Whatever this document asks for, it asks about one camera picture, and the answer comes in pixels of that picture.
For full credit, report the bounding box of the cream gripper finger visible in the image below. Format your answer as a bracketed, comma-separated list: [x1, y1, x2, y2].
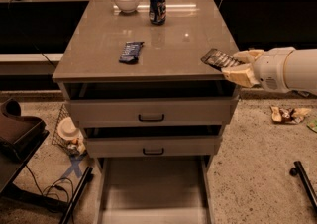
[233, 49, 264, 63]
[221, 64, 259, 88]

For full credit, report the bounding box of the blue snack bar wrapper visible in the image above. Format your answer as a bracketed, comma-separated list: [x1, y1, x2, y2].
[119, 41, 144, 64]

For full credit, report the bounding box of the black base leg left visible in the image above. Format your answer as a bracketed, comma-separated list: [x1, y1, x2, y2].
[58, 167, 93, 224]

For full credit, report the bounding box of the black rxbar chocolate bar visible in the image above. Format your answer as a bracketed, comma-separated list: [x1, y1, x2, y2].
[201, 48, 242, 70]

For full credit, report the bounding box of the black floor cable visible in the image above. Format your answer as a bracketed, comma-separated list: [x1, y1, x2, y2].
[24, 164, 76, 214]

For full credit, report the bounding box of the dark chair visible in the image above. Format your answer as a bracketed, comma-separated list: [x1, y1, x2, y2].
[0, 99, 49, 196]

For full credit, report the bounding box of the grey drawer cabinet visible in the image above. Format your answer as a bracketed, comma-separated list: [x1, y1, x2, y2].
[52, 0, 252, 224]

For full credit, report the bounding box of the blue soda can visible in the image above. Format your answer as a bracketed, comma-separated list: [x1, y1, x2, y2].
[149, 0, 166, 25]

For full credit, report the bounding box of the black base leg right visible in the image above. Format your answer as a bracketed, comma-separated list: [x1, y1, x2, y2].
[289, 161, 317, 213]

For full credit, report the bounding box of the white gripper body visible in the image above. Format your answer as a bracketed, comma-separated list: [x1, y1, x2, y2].
[253, 47, 294, 93]

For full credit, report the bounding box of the wire basket with items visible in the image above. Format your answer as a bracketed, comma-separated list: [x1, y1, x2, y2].
[52, 105, 86, 156]

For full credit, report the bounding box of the crumpled snack bag on floor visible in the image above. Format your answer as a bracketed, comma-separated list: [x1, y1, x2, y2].
[270, 106, 311, 124]

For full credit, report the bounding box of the open bottom drawer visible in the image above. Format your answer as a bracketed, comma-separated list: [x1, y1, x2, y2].
[93, 156, 216, 224]

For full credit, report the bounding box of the black base leg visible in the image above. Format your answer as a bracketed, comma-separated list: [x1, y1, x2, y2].
[289, 161, 317, 213]
[58, 167, 93, 224]

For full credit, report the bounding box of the drawer with handle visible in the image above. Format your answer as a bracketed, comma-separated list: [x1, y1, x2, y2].
[65, 98, 238, 128]
[85, 136, 222, 158]

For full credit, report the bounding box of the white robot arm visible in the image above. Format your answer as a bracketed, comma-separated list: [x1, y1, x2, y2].
[221, 47, 317, 95]

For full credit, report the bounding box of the middle drawer with handle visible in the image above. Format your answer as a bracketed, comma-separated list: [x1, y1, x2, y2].
[85, 136, 222, 158]

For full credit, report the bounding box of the top drawer with handle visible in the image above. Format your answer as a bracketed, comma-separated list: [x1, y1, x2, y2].
[65, 98, 238, 128]

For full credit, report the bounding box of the green packet on floor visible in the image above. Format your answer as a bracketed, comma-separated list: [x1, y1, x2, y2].
[307, 119, 317, 133]

